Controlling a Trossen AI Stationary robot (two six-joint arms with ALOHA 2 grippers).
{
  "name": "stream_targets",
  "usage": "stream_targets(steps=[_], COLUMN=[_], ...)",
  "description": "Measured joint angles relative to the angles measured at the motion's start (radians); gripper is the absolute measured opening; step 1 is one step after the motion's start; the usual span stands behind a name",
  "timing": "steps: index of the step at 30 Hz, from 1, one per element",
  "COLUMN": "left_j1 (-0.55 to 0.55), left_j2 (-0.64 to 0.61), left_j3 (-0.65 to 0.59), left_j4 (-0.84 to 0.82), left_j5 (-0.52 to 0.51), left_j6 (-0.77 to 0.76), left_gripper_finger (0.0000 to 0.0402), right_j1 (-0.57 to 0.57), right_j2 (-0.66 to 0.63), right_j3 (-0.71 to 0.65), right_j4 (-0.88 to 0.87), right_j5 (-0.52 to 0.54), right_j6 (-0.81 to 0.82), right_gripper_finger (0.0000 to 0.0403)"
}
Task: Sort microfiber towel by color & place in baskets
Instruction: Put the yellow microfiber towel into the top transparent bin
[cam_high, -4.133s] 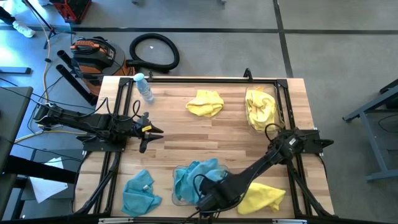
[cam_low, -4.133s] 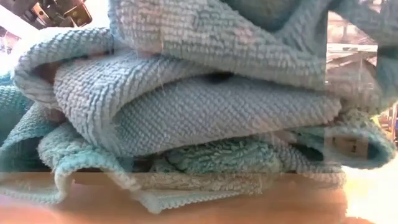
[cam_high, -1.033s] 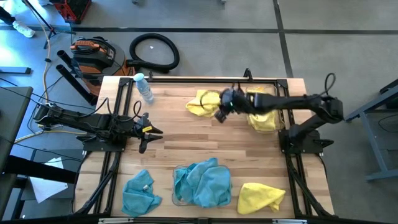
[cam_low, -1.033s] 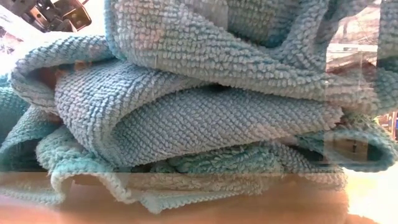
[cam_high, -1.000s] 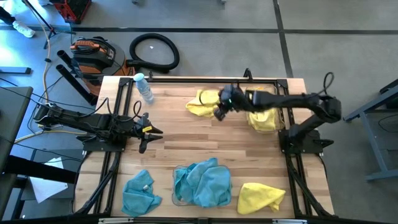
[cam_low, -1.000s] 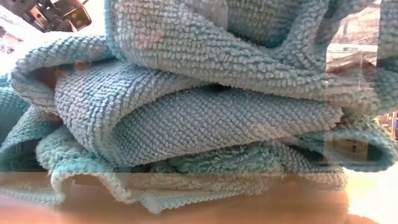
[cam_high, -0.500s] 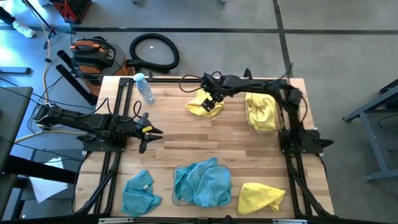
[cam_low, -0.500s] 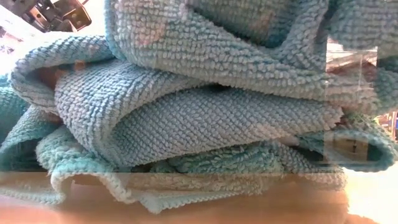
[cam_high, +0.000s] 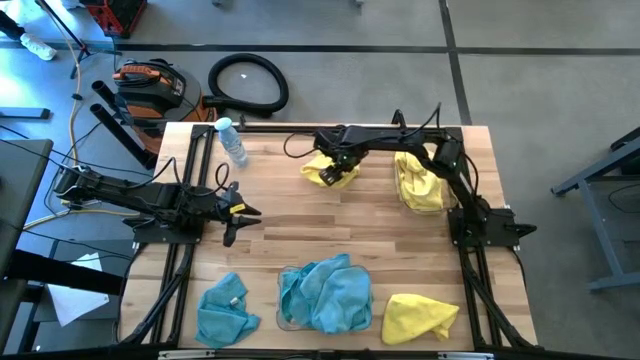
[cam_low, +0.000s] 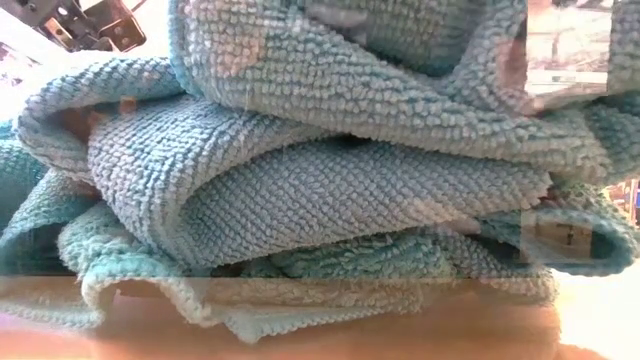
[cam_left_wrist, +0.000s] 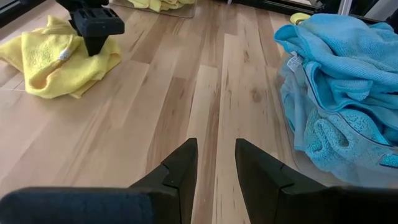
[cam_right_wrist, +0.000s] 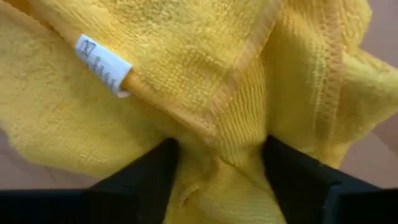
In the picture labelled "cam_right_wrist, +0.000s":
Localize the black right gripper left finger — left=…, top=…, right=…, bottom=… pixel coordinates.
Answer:
left=0, top=138, right=180, bottom=224

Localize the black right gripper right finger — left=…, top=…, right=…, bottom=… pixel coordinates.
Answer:
left=262, top=135, right=398, bottom=224

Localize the yellow microfiber towel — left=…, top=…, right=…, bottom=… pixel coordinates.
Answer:
left=0, top=0, right=398, bottom=224

